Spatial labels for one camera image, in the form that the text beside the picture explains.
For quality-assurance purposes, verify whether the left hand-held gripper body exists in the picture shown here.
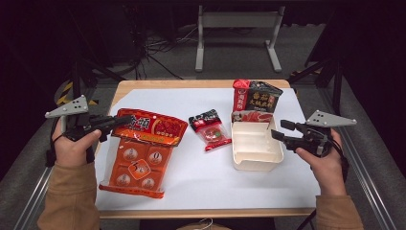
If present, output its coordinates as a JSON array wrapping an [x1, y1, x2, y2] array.
[[44, 94, 108, 143]]

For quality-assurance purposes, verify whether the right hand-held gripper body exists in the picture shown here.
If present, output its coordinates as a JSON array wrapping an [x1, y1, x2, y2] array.
[[283, 109, 358, 158]]

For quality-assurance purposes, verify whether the white divided container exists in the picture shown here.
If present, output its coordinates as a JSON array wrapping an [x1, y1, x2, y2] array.
[[230, 111, 285, 172]]

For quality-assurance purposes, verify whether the black and red soup packet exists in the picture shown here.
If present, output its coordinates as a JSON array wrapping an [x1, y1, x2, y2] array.
[[232, 79, 284, 124]]

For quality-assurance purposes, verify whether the large orange sauce packet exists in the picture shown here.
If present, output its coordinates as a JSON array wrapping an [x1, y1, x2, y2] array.
[[98, 107, 190, 199]]

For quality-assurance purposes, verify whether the small black and red packet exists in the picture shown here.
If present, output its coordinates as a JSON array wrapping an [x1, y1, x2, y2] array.
[[188, 108, 233, 152]]

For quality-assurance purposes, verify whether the person's left hand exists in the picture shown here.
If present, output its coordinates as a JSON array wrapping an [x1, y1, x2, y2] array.
[[52, 119, 103, 169]]

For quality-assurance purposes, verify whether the person's right hand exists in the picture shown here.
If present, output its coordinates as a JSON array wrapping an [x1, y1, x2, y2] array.
[[295, 128, 348, 196]]

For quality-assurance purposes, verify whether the yellow and black striped tape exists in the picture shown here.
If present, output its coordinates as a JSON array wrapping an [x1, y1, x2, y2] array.
[[56, 80, 99, 106]]

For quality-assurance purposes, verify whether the black metal stand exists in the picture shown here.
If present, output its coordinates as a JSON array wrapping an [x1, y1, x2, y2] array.
[[68, 6, 125, 106], [288, 12, 344, 114]]

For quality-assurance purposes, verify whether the white table mat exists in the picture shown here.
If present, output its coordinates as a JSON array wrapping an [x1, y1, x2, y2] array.
[[95, 87, 321, 212]]

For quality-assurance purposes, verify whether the white metal stand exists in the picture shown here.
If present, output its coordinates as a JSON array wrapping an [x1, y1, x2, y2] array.
[[194, 5, 286, 73]]

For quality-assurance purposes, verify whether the right hand-held gripper cable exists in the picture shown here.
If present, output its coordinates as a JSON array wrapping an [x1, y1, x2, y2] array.
[[331, 137, 350, 183]]

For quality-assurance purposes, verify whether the aluminium rail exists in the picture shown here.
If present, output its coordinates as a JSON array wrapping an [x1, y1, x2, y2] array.
[[319, 87, 400, 230], [12, 85, 97, 230]]

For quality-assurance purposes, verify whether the bundle of black floor cables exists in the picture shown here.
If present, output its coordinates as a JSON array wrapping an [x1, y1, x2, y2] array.
[[124, 6, 199, 81]]

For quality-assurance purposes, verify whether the white cord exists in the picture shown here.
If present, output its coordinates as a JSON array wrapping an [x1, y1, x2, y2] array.
[[192, 218, 214, 230]]

